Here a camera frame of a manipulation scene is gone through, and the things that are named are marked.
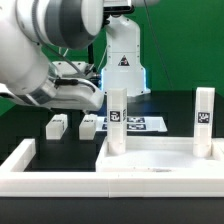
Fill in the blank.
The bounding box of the white desk top tray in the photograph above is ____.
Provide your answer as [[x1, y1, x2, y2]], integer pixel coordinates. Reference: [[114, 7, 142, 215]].
[[95, 136, 224, 172]]

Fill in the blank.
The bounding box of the marker tag sheet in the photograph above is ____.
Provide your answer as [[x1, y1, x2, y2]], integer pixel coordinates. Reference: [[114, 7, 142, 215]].
[[96, 115, 168, 133]]

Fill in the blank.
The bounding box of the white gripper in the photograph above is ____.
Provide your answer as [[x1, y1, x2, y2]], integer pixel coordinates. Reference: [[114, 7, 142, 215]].
[[44, 61, 104, 111]]

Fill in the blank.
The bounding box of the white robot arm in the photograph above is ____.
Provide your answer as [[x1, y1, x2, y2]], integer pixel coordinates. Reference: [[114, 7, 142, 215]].
[[0, 0, 159, 111]]

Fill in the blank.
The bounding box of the white U-shaped fence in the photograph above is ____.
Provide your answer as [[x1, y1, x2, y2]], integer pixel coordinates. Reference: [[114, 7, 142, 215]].
[[0, 139, 224, 198]]

